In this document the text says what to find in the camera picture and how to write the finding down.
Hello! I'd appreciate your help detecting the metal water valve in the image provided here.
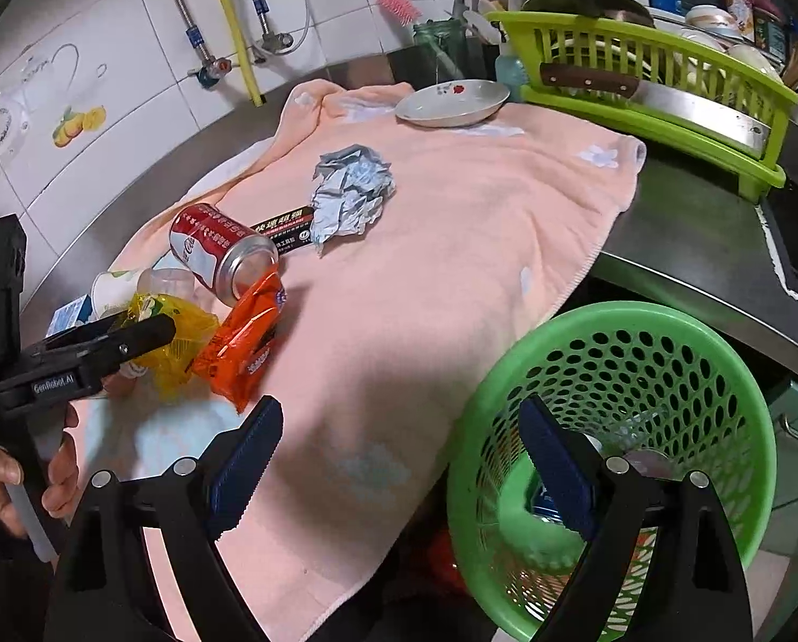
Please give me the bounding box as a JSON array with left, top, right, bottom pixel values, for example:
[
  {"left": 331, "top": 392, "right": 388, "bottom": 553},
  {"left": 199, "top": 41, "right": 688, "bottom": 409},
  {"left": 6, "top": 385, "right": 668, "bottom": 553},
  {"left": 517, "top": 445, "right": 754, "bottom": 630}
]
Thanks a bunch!
[{"left": 252, "top": 30, "right": 296, "bottom": 59}]

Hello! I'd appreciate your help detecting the red plastic object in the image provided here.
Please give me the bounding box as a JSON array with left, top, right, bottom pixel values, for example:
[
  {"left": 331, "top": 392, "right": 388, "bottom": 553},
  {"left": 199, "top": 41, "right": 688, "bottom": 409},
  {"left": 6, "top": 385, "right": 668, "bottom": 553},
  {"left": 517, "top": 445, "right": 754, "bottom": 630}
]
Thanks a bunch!
[{"left": 399, "top": 528, "right": 470, "bottom": 599}]

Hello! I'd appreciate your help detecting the green plastic basket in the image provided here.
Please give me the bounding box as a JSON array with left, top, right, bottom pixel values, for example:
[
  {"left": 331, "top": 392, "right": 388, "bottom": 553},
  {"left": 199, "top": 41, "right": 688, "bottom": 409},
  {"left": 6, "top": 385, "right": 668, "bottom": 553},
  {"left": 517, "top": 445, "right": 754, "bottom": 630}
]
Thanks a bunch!
[{"left": 447, "top": 301, "right": 778, "bottom": 639}]

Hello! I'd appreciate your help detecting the white ceramic bowl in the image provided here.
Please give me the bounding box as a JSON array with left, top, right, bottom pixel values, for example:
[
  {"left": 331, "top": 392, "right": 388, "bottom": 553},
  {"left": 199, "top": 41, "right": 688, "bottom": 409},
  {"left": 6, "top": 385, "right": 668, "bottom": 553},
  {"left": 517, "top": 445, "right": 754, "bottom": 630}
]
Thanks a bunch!
[
  {"left": 685, "top": 5, "right": 741, "bottom": 39},
  {"left": 726, "top": 43, "right": 784, "bottom": 85}
]

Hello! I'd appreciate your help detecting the green glass jar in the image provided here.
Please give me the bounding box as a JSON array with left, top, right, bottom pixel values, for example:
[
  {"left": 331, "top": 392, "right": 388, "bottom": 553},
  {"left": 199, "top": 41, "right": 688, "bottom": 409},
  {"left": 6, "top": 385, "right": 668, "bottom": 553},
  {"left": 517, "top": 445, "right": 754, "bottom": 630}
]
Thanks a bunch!
[{"left": 412, "top": 17, "right": 470, "bottom": 81}]

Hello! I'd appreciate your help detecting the wooden handled cleaver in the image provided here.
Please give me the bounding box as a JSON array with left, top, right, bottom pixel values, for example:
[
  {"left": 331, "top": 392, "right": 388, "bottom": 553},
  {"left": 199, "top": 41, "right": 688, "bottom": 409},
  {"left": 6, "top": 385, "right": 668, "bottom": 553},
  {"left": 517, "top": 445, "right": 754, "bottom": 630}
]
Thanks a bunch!
[{"left": 539, "top": 62, "right": 772, "bottom": 163}]

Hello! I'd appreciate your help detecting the white floral plate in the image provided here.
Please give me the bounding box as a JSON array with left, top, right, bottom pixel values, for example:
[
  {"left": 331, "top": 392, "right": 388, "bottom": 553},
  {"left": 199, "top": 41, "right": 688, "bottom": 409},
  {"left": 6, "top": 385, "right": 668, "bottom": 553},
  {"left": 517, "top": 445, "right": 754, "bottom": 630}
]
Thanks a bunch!
[{"left": 395, "top": 79, "right": 511, "bottom": 128}]

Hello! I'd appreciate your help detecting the orange fruit wall sticker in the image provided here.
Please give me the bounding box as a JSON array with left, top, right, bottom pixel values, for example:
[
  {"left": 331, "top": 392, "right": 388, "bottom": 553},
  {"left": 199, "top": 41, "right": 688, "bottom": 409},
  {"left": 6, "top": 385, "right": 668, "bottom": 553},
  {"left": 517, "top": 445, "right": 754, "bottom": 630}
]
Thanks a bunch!
[{"left": 52, "top": 105, "right": 107, "bottom": 147}]

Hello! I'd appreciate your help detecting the clear plastic cup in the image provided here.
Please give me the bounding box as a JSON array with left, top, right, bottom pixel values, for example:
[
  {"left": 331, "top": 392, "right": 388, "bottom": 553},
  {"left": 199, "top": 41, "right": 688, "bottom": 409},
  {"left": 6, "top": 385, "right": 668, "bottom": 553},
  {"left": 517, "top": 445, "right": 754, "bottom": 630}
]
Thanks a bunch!
[{"left": 138, "top": 267, "right": 192, "bottom": 302}]

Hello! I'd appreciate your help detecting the blue white milk carton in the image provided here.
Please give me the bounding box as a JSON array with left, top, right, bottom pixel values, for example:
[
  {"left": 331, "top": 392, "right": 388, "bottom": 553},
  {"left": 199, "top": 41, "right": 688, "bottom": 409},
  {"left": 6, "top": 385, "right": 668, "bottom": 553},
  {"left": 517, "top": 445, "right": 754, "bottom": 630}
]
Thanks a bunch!
[{"left": 45, "top": 297, "right": 98, "bottom": 342}]

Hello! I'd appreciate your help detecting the person's left hand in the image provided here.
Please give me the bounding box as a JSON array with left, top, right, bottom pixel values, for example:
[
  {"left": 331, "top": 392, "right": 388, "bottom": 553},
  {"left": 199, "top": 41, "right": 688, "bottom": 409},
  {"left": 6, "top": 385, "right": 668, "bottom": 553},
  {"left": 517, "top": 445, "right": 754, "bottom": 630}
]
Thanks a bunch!
[{"left": 0, "top": 407, "right": 80, "bottom": 537}]

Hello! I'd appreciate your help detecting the green dish rack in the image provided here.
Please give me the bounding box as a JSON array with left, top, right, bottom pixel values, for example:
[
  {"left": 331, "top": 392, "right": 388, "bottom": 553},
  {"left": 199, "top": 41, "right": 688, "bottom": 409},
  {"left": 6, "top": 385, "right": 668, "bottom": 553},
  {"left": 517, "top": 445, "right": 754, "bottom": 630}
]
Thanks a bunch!
[{"left": 484, "top": 10, "right": 798, "bottom": 203}]

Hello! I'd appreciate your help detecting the red seasoning bag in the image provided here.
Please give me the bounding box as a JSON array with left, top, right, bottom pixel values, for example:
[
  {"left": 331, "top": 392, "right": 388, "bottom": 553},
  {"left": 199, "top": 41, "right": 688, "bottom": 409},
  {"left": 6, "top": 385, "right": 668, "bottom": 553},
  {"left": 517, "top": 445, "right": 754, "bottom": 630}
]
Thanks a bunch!
[{"left": 725, "top": 0, "right": 756, "bottom": 41}]

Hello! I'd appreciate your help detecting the water valve with red knob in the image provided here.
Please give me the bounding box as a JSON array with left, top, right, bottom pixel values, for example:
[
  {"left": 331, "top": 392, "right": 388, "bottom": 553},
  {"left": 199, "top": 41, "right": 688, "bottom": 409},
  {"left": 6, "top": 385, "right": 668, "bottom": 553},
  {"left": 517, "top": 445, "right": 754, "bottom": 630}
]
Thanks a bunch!
[{"left": 186, "top": 57, "right": 232, "bottom": 89}]

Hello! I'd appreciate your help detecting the black battery pack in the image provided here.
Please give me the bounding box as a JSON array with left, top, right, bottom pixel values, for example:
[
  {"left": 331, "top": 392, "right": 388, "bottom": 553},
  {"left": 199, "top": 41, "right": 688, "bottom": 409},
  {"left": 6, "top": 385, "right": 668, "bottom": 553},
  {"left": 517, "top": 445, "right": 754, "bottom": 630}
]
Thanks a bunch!
[{"left": 250, "top": 206, "right": 316, "bottom": 255}]

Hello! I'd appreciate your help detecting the red soda can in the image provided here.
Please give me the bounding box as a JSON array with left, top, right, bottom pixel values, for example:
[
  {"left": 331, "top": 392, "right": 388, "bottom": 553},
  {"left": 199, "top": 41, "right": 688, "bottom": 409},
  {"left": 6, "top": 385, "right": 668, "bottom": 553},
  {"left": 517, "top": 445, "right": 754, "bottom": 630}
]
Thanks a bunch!
[{"left": 169, "top": 202, "right": 280, "bottom": 307}]

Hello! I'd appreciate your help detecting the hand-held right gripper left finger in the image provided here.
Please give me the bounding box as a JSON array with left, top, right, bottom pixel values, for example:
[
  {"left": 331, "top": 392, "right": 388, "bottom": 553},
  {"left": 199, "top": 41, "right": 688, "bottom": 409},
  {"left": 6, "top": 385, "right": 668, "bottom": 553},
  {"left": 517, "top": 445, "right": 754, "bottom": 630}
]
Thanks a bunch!
[{"left": 57, "top": 394, "right": 285, "bottom": 642}]

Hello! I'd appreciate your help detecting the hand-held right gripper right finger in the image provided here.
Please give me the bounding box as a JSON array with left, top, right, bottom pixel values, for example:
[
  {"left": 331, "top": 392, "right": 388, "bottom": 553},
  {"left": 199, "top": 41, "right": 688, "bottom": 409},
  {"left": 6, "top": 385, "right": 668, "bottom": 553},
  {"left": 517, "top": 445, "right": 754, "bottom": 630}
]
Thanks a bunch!
[{"left": 518, "top": 394, "right": 754, "bottom": 642}]

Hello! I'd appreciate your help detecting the pink towel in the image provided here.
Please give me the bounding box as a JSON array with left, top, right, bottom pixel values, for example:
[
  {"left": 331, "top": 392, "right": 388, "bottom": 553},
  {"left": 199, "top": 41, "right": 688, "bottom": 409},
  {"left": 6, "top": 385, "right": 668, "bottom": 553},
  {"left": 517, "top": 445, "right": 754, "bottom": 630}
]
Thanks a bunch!
[{"left": 71, "top": 79, "right": 649, "bottom": 639}]

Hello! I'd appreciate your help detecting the teal dish soap bottle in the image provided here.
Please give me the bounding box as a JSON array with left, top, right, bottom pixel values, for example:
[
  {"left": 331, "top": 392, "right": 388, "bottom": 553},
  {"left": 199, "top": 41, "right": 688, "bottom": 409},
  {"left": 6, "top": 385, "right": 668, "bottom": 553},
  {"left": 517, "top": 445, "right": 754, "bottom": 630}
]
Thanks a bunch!
[{"left": 494, "top": 40, "right": 530, "bottom": 103}]

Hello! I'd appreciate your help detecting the yellow hose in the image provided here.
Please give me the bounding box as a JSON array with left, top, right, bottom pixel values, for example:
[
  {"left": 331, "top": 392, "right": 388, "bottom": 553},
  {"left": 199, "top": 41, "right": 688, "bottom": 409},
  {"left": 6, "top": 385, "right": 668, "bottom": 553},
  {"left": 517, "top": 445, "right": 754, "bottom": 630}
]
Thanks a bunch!
[{"left": 211, "top": 0, "right": 267, "bottom": 108}]

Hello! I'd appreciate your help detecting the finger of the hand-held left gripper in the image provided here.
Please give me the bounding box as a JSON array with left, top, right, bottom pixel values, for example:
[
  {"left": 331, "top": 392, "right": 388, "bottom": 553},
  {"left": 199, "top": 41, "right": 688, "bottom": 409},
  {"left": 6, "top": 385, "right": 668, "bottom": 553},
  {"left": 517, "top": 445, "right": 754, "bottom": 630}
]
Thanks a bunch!
[{"left": 0, "top": 313, "right": 177, "bottom": 409}]

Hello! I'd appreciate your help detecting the white paper cup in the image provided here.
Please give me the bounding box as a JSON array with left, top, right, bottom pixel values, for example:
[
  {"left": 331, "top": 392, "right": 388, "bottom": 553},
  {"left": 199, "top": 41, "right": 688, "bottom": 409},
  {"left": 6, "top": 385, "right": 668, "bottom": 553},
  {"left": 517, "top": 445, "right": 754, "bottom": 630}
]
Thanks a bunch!
[{"left": 91, "top": 269, "right": 149, "bottom": 322}]

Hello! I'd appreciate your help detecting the pink bottle brush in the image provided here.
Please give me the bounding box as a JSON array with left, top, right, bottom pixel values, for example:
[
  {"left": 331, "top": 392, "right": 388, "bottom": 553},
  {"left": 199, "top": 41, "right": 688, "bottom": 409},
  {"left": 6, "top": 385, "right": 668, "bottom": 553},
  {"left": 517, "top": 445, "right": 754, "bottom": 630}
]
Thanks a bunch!
[{"left": 375, "top": 0, "right": 423, "bottom": 28}]

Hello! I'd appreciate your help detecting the orange snack packet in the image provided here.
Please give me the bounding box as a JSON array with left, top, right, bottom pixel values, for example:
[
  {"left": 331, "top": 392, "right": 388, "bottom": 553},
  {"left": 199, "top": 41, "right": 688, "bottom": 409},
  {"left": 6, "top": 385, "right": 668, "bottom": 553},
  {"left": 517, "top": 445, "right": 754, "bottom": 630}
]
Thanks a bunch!
[{"left": 191, "top": 266, "right": 287, "bottom": 414}]

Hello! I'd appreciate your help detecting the crumpled grey paper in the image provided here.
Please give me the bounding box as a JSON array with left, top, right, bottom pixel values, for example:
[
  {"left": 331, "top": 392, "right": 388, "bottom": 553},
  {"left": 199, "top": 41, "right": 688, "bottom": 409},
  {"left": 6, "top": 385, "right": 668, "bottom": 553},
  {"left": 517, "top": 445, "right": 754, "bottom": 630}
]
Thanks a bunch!
[{"left": 310, "top": 143, "right": 398, "bottom": 256}]

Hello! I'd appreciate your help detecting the yellow plastic bag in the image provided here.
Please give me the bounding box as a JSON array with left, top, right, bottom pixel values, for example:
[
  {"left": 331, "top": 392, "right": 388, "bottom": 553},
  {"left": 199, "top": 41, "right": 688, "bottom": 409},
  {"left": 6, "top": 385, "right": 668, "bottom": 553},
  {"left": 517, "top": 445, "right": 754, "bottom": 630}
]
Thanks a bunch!
[{"left": 127, "top": 291, "right": 222, "bottom": 403}]

